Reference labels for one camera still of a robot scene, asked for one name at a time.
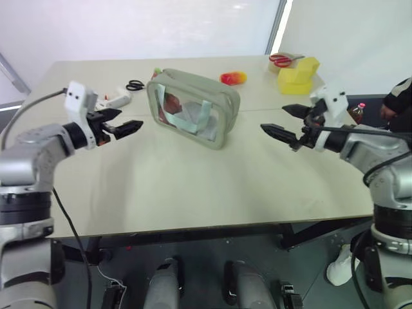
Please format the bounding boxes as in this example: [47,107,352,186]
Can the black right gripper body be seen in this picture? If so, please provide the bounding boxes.
[288,98,328,152]

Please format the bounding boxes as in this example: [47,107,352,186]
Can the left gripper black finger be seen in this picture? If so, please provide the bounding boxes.
[112,120,144,140]
[95,108,123,123]

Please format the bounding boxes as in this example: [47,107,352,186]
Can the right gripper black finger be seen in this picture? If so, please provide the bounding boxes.
[281,103,312,118]
[260,124,302,144]

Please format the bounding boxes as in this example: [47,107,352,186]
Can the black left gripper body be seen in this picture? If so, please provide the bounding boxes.
[86,111,117,147]

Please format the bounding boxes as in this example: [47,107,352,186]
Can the raw red meat piece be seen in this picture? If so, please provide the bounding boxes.
[163,93,183,115]

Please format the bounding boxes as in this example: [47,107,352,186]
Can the clear grey-trimmed zipper pouch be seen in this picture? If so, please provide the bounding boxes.
[146,68,241,151]

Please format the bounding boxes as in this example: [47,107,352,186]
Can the white glue gun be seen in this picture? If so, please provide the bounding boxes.
[95,87,133,109]

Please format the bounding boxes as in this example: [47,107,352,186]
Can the yellow plastic box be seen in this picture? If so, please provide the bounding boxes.
[277,56,321,95]

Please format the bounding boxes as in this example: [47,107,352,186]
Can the amber bottle with red cap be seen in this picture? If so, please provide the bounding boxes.
[347,102,366,125]

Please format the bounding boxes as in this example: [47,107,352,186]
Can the red yellow plush toy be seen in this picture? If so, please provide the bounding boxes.
[220,71,248,86]

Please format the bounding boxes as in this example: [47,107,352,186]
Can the person in black jacket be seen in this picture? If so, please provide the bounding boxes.
[381,76,412,133]

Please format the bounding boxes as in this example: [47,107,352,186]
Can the white object on floor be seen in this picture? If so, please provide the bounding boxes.
[326,243,362,286]

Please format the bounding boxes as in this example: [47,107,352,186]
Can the small black floor device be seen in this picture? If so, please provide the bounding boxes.
[102,279,128,309]
[277,280,304,309]

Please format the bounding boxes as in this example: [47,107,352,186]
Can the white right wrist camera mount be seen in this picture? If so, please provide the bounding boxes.
[309,84,350,153]

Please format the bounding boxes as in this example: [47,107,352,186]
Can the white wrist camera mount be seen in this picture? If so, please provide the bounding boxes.
[309,84,350,153]
[63,80,99,142]

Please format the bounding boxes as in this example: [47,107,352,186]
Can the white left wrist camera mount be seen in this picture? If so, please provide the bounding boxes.
[63,80,99,142]

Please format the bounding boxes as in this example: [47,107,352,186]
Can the black-handled scissors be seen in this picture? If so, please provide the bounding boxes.
[126,79,146,92]

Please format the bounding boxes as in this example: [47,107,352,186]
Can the red-handled scissors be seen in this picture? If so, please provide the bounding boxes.
[269,53,305,69]

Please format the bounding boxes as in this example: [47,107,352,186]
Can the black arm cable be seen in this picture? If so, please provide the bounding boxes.
[350,230,374,309]
[314,125,412,188]

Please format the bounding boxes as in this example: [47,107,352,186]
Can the grey left arm cable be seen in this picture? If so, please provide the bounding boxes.
[0,89,69,151]

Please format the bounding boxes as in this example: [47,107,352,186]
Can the grey metal window frame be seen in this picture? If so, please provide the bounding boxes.
[0,52,32,109]

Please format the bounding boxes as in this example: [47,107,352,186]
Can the thin black hanging cable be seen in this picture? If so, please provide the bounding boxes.
[51,188,95,309]

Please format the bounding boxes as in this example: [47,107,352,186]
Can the black table frame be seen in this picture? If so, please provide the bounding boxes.
[50,216,375,267]

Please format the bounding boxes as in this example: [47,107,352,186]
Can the thin white wire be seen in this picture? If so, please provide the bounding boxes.
[95,263,127,288]

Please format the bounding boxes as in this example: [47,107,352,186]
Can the black lower right arm cable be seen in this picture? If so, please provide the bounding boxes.
[350,230,374,309]

